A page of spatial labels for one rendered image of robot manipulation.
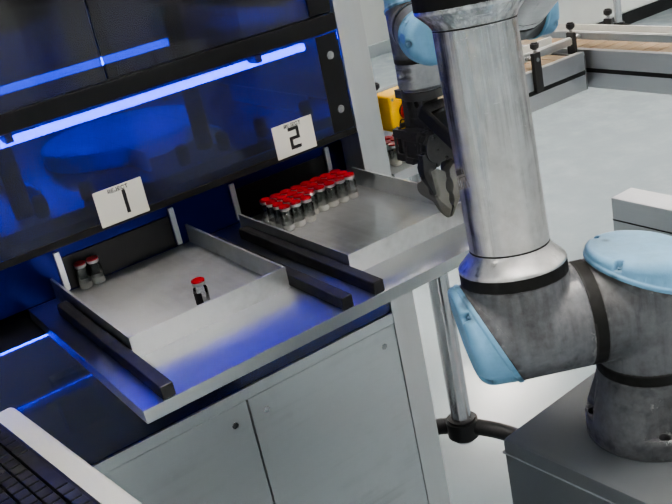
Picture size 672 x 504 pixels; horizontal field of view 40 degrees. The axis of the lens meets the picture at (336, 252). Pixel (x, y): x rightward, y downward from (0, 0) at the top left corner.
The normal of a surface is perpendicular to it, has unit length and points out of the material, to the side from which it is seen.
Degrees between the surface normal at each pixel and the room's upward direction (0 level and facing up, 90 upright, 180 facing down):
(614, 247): 7
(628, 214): 90
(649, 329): 93
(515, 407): 0
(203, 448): 90
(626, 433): 72
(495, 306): 85
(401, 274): 0
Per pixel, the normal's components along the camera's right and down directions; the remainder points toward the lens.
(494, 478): -0.19, -0.90
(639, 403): -0.50, 0.13
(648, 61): -0.81, 0.37
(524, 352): 0.09, 0.37
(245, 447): 0.56, 0.22
